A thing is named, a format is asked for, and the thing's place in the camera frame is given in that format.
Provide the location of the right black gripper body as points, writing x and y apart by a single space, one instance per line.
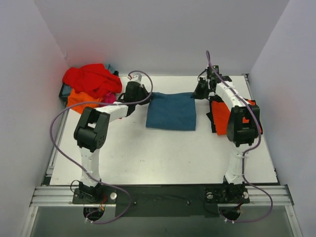
200 89

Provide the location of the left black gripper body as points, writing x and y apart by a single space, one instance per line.
142 94

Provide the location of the teal blue t shirt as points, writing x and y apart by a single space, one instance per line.
175 112

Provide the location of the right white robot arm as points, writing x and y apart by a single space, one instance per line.
236 167

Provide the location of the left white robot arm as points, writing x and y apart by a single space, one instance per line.
91 131

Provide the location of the pink t shirt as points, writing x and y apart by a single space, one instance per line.
109 98

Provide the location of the folded black t shirt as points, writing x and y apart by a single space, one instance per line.
241 123

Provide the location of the folded orange t shirt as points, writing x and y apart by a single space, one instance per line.
221 115

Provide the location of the light blue t shirt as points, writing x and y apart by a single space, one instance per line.
110 68

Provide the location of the red t shirt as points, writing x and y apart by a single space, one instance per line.
93 79

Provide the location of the orange crumpled t shirt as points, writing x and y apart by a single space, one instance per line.
75 98

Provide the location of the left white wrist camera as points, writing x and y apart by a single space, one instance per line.
135 78

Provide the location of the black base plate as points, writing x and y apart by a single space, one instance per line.
209 200

